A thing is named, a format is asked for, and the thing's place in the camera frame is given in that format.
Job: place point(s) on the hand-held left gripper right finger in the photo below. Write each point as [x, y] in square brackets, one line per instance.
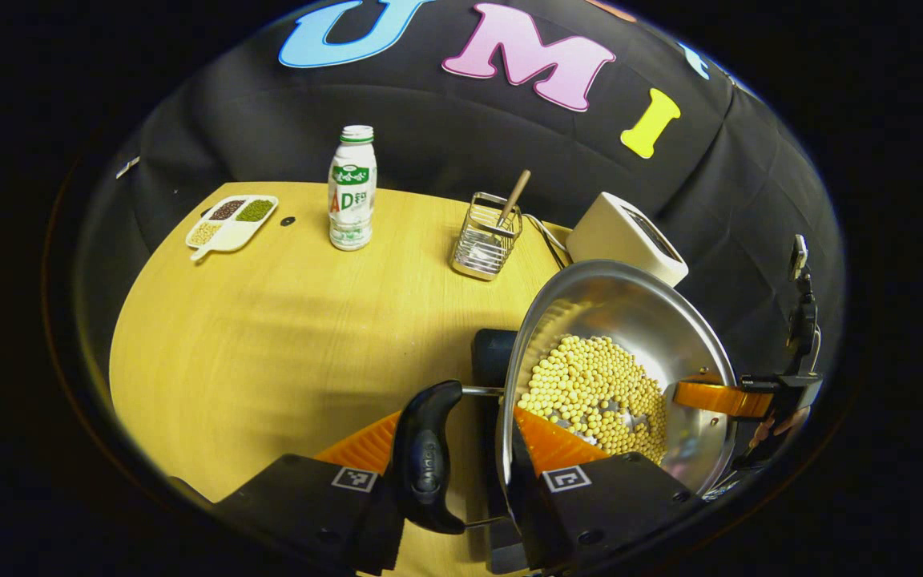
[525, 513]

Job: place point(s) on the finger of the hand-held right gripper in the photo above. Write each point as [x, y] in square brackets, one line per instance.
[710, 397]

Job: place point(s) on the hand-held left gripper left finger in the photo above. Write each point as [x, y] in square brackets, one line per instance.
[381, 545]

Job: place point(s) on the pile of yellow soybeans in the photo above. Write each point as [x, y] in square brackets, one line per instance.
[590, 393]

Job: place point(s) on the stainless steel pot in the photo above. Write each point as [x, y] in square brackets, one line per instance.
[630, 296]

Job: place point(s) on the black induction cooktop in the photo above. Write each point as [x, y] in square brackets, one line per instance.
[493, 353]

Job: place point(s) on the white toaster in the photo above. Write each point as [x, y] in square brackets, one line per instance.
[606, 232]

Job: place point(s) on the white drink bottle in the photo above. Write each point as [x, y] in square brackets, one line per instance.
[352, 200]

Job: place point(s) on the white divided bean dish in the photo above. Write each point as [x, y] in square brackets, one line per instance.
[229, 232]

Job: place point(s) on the black backdrop cloth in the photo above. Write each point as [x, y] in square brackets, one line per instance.
[429, 136]

